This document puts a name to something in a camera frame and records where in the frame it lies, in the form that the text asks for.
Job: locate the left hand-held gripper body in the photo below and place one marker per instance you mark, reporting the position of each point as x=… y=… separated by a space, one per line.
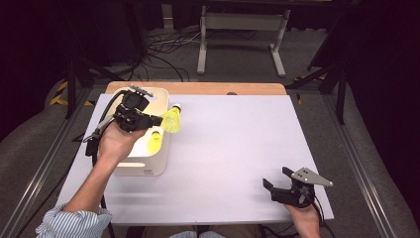
x=133 y=119

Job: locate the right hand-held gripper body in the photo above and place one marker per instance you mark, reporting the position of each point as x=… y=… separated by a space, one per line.
x=292 y=195

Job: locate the yellow shuttlecock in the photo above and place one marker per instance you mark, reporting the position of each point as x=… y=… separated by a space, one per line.
x=155 y=142
x=172 y=120

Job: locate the white plastic storage bin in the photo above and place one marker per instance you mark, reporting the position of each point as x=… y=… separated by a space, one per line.
x=142 y=165

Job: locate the person's right hand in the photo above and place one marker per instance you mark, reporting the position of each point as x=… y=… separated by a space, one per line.
x=305 y=222

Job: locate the person's left hand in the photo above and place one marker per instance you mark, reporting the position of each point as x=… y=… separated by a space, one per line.
x=115 y=145

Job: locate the white table sheet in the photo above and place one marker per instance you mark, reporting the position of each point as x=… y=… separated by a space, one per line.
x=247 y=125

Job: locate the black tripod stand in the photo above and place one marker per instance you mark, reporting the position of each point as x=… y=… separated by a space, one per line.
x=70 y=89
x=341 y=99

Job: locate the yellow black hazard tape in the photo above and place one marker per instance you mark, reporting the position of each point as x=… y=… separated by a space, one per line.
x=56 y=98

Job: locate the person's striped shirt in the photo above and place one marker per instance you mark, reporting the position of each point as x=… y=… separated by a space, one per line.
x=74 y=223

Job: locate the aluminium floor rail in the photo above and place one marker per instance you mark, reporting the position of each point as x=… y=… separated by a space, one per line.
x=359 y=165
x=52 y=155

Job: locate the white metal stand frame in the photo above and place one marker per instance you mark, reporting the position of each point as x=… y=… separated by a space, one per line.
x=244 y=21

